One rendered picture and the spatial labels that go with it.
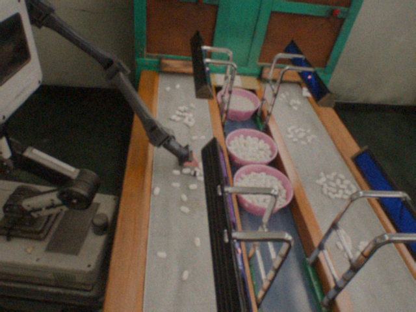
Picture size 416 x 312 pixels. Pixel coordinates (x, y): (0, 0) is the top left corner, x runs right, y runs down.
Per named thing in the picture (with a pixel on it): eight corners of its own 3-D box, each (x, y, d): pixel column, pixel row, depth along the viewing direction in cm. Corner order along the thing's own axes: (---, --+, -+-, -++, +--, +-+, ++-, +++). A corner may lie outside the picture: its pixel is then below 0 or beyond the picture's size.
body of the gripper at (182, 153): (190, 145, 146) (179, 136, 142) (192, 160, 138) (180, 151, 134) (181, 153, 149) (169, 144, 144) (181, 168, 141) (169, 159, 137)
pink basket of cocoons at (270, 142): (238, 181, 154) (242, 167, 148) (214, 147, 171) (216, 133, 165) (282, 169, 165) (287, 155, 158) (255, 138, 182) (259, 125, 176)
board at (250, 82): (209, 86, 203) (210, 84, 202) (207, 75, 214) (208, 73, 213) (259, 90, 208) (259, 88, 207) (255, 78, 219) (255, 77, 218)
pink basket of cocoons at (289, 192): (234, 221, 135) (238, 207, 129) (226, 177, 155) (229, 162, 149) (293, 222, 139) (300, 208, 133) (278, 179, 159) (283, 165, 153)
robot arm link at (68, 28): (108, 70, 155) (121, 56, 152) (113, 86, 146) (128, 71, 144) (15, 6, 121) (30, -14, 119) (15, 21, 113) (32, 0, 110)
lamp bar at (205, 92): (195, 99, 137) (197, 84, 132) (189, 41, 183) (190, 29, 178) (213, 100, 138) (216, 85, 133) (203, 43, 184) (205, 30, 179)
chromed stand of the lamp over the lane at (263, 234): (203, 319, 104) (225, 242, 75) (199, 262, 119) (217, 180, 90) (259, 317, 107) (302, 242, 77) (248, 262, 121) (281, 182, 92)
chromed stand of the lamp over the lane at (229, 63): (191, 136, 176) (200, 60, 147) (189, 116, 191) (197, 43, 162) (224, 138, 179) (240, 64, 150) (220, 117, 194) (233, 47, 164)
